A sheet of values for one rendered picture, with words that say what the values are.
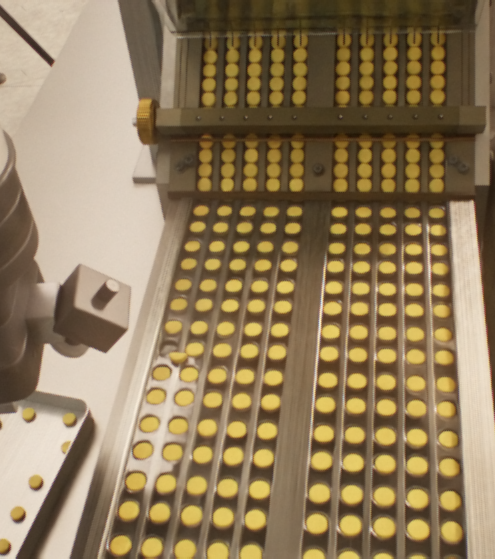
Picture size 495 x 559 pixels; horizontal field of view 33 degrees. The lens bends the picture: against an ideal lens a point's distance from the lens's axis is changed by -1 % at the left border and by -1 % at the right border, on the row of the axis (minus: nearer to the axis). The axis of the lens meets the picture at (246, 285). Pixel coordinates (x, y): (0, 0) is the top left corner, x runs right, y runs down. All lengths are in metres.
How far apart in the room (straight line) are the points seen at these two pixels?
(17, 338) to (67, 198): 0.52
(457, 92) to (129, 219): 0.38
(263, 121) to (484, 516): 0.31
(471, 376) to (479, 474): 0.07
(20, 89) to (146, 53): 1.92
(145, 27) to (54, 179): 0.21
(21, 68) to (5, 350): 2.49
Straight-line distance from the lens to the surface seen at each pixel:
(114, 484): 0.47
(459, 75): 0.64
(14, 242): 0.37
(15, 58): 2.93
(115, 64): 1.12
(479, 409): 0.49
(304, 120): 0.60
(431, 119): 0.60
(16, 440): 0.70
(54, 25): 3.08
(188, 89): 0.65
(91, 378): 0.72
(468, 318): 0.53
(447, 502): 0.46
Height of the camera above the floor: 1.34
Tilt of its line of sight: 45 degrees down
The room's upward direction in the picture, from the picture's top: 8 degrees counter-clockwise
